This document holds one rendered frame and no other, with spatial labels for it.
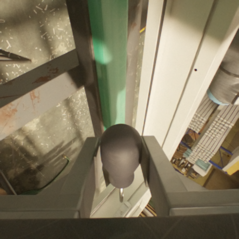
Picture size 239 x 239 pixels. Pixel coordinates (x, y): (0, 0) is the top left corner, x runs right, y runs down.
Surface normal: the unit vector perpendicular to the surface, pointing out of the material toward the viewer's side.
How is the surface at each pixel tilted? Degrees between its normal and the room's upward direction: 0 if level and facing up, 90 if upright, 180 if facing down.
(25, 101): 0
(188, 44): 90
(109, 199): 90
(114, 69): 0
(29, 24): 0
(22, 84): 90
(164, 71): 90
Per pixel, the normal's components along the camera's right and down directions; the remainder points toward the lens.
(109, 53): 0.73, 0.53
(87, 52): -0.68, 0.58
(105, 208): -0.01, -0.62
